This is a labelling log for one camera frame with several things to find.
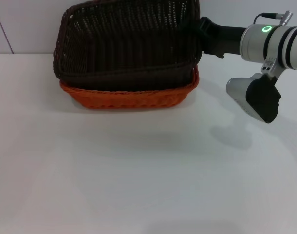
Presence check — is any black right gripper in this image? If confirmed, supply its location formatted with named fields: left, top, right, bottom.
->
left=198, top=16, right=246, bottom=59

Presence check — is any dark brown woven basket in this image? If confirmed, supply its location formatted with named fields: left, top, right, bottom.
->
left=53, top=0, right=203, bottom=91

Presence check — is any orange woven plastic basket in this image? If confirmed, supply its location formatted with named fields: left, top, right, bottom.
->
left=58, top=65, right=200, bottom=111

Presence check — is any grey right arm cable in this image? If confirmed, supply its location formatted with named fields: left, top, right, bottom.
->
left=253, top=10, right=294, bottom=25

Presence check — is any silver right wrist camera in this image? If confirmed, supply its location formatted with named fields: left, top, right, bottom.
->
left=225, top=56, right=285, bottom=124

